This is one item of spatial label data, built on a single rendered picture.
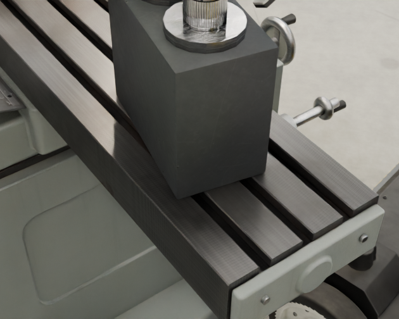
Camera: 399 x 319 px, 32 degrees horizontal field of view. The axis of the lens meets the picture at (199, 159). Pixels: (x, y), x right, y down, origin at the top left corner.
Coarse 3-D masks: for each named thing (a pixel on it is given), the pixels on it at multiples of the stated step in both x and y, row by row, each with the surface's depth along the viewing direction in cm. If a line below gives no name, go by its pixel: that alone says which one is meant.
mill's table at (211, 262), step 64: (0, 0) 120; (64, 0) 115; (0, 64) 114; (64, 64) 106; (64, 128) 100; (128, 128) 96; (128, 192) 89; (256, 192) 87; (320, 192) 88; (192, 256) 80; (256, 256) 80; (320, 256) 80
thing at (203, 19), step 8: (184, 0) 72; (192, 0) 71; (200, 0) 71; (208, 0) 71; (216, 0) 71; (224, 0) 72; (184, 8) 73; (192, 8) 72; (200, 8) 71; (208, 8) 71; (216, 8) 72; (224, 8) 73; (184, 16) 74; (192, 16) 72; (200, 16) 72; (208, 16) 72; (216, 16) 72; (224, 16) 73; (192, 24) 73; (200, 24) 73; (208, 24) 73; (216, 24) 73; (224, 24) 74
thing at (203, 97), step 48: (144, 0) 80; (144, 48) 78; (192, 48) 72; (240, 48) 73; (144, 96) 83; (192, 96) 73; (240, 96) 76; (192, 144) 78; (240, 144) 81; (192, 192) 83
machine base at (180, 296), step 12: (168, 288) 164; (180, 288) 164; (192, 288) 164; (156, 300) 162; (168, 300) 162; (180, 300) 162; (192, 300) 162; (132, 312) 159; (144, 312) 159; (156, 312) 160; (168, 312) 160; (180, 312) 160; (192, 312) 160; (204, 312) 160
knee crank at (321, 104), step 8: (320, 96) 161; (320, 104) 161; (328, 104) 159; (336, 104) 162; (344, 104) 165; (304, 112) 159; (312, 112) 159; (320, 112) 160; (328, 112) 160; (288, 120) 154; (296, 120) 157; (304, 120) 158; (296, 128) 155
